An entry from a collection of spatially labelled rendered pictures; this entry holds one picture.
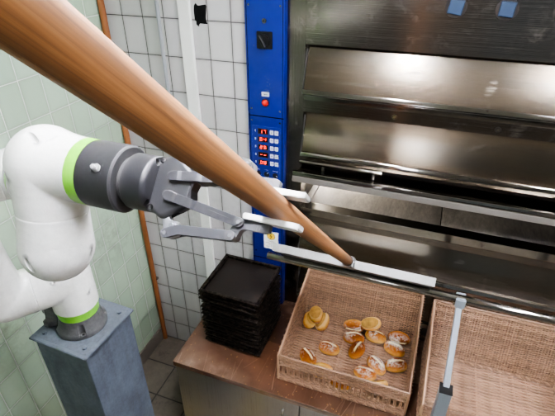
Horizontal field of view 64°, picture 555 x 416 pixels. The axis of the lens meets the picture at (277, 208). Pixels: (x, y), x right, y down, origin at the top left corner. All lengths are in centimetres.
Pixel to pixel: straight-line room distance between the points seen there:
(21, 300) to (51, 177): 78
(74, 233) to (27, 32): 53
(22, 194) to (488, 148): 153
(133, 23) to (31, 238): 150
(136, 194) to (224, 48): 136
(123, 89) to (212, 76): 172
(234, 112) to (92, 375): 113
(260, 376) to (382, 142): 113
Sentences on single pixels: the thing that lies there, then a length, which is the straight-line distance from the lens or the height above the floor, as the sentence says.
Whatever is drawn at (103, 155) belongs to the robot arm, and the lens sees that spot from 60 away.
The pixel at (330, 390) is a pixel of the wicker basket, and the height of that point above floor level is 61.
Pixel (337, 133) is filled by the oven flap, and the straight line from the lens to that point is 183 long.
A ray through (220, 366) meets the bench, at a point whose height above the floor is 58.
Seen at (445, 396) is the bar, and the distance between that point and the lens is 169.
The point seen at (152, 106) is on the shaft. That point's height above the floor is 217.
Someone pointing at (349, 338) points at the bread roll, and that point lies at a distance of 219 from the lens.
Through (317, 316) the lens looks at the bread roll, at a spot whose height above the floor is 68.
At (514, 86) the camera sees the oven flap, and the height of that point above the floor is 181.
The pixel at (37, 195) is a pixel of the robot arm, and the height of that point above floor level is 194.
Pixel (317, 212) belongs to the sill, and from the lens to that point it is 201.
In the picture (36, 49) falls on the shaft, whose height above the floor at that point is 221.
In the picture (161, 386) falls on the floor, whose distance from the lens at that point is 285.
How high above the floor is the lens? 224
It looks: 32 degrees down
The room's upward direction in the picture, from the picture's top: straight up
